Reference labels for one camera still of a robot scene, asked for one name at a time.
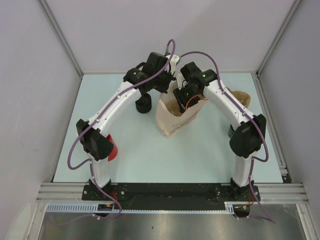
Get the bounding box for beige paper takeout bag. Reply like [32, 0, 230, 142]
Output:
[155, 82, 207, 139]

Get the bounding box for brown pulp cup carrier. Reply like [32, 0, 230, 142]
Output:
[165, 99, 198, 118]
[227, 87, 251, 108]

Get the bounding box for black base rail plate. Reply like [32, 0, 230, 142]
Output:
[81, 180, 261, 209]

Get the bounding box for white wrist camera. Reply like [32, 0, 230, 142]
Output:
[175, 73, 188, 90]
[165, 54, 181, 75]

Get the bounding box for red cylindrical container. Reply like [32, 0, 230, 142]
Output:
[106, 134, 118, 162]

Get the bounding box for tall black coffee cup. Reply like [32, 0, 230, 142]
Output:
[228, 126, 235, 138]

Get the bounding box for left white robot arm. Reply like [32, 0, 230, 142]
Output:
[76, 52, 180, 200]

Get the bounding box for short black coffee cup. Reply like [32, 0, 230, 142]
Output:
[135, 93, 152, 114]

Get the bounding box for white slotted cable duct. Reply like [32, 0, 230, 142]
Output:
[46, 202, 239, 215]

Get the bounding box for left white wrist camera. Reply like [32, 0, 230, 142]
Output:
[165, 54, 181, 75]

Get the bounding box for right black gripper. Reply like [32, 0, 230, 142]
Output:
[173, 83, 201, 113]

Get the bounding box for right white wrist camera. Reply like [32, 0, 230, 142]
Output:
[175, 73, 188, 90]

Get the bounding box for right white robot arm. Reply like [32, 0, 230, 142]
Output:
[173, 62, 267, 201]

